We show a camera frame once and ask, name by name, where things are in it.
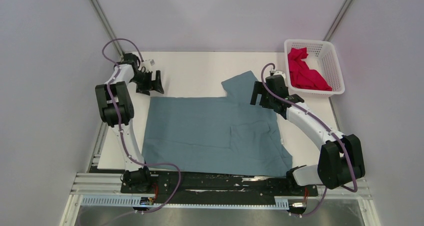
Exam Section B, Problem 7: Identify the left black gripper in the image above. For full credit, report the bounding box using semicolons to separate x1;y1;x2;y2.
130;71;164;96

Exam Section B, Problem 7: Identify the teal blue t-shirt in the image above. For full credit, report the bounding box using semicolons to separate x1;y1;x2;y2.
142;71;293;177

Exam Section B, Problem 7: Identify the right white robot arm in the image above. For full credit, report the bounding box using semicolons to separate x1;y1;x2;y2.
250;74;366;195

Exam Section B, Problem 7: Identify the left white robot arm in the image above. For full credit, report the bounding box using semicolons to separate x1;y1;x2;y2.
95;53;164;194

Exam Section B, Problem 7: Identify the red t-shirt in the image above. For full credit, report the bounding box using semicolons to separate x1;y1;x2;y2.
287;47;333;91

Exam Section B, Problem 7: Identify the white plastic basket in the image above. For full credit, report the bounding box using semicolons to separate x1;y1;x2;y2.
284;39;345;97

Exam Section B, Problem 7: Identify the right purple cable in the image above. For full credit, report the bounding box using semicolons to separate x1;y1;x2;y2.
260;63;359;218

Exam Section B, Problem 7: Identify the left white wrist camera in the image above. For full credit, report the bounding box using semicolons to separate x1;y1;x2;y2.
142;59;155;71

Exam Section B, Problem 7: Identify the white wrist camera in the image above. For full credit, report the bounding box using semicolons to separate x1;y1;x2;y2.
269;69;286;80
142;59;155;71

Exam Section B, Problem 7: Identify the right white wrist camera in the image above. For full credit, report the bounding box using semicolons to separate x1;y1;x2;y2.
269;69;286;80

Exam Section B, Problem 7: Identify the left corner metal post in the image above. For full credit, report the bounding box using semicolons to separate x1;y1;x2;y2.
82;0;126;56

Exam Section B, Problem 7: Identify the corner metal post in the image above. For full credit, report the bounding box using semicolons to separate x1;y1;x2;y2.
323;0;354;41
82;0;126;56

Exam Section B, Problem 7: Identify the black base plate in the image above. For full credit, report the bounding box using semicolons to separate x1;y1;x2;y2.
111;171;319;206

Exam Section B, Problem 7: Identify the slotted cable duct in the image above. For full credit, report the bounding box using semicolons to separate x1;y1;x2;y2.
80;195;290;210

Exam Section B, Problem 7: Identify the right corner metal post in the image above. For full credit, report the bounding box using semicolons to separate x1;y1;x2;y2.
323;0;354;41

